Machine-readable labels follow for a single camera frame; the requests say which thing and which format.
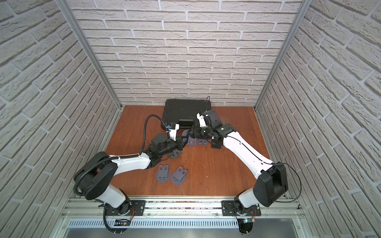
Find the black plastic tool case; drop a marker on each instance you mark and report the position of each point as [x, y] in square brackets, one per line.
[184, 111]

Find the black phone stand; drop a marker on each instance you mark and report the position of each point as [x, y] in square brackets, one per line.
[216, 143]

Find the grey phone stand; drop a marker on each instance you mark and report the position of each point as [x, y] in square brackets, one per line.
[179, 176]
[163, 174]
[190, 142]

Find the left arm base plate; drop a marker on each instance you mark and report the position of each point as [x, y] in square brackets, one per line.
[128, 208]

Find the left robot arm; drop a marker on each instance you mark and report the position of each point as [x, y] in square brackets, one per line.
[93, 180]

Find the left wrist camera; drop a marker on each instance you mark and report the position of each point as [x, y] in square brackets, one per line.
[172, 129]

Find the left corner aluminium profile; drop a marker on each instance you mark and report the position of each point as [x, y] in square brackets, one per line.
[78, 32]

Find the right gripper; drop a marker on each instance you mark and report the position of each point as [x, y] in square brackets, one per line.
[196, 132]

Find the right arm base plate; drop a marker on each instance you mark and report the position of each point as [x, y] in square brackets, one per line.
[233, 208]

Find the dark grey stand wooden base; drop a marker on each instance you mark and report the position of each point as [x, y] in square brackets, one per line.
[174, 154]

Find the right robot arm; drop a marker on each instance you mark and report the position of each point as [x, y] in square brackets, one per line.
[271, 177]

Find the purple-grey phone stand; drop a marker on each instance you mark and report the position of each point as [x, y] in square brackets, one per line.
[202, 141]

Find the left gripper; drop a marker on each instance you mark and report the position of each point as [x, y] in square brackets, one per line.
[179, 143]

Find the aluminium front rail frame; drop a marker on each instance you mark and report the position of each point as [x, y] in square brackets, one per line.
[209, 212]

